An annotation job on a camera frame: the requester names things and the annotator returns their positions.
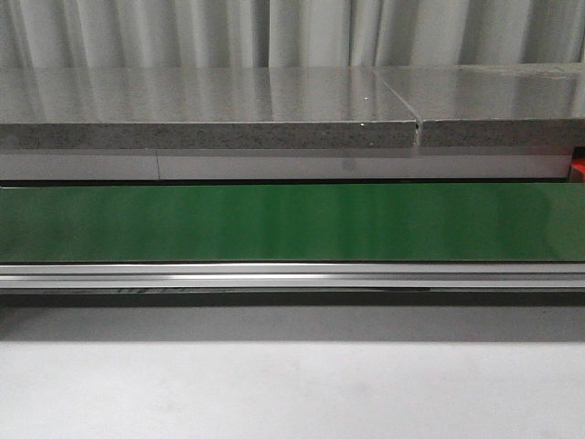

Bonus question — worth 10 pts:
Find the red object at right edge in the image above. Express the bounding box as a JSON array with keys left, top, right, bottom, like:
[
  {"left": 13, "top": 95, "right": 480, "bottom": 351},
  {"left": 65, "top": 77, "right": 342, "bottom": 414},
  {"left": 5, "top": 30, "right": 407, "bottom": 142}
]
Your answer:
[{"left": 569, "top": 157, "right": 585, "bottom": 183}]

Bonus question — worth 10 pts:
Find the aluminium conveyor side rail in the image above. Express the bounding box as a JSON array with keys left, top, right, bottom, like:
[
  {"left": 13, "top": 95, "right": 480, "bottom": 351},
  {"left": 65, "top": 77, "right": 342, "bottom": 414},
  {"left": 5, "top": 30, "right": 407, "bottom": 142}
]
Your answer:
[{"left": 1, "top": 262, "right": 584, "bottom": 290}]

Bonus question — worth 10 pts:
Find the green conveyor belt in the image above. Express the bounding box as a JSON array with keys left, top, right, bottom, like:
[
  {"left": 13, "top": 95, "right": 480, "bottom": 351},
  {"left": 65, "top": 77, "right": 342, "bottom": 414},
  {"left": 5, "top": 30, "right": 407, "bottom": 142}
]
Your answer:
[{"left": 1, "top": 183, "right": 584, "bottom": 263}]

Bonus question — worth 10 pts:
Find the grey pleated curtain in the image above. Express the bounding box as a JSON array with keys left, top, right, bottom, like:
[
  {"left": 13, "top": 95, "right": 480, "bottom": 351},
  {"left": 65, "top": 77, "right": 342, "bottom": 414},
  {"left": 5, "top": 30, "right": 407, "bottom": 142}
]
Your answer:
[{"left": 1, "top": 1, "right": 584, "bottom": 68}]

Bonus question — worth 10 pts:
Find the grey stone counter slab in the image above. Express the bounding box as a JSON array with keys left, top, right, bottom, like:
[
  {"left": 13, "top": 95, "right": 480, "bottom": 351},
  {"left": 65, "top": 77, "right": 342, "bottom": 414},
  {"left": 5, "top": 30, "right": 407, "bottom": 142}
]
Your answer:
[{"left": 0, "top": 63, "right": 585, "bottom": 182}]

